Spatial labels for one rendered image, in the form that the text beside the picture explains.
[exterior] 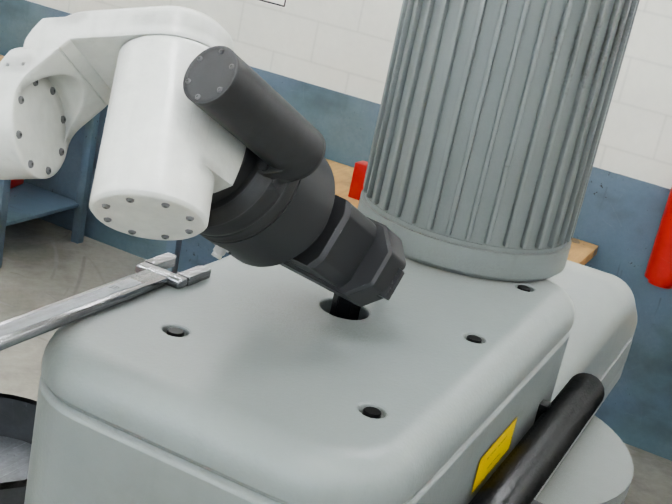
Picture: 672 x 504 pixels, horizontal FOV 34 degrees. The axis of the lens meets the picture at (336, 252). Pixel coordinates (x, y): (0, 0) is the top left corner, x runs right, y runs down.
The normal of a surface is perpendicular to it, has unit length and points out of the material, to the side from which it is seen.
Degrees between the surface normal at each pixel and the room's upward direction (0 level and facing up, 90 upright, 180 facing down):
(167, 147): 49
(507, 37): 90
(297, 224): 99
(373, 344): 0
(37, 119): 74
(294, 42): 90
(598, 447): 0
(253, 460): 63
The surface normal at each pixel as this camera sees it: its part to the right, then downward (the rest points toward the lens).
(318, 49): -0.44, 0.21
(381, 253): -0.48, -0.37
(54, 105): 0.97, 0.00
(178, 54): 0.25, -0.34
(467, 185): -0.21, 0.28
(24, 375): 0.20, -0.93
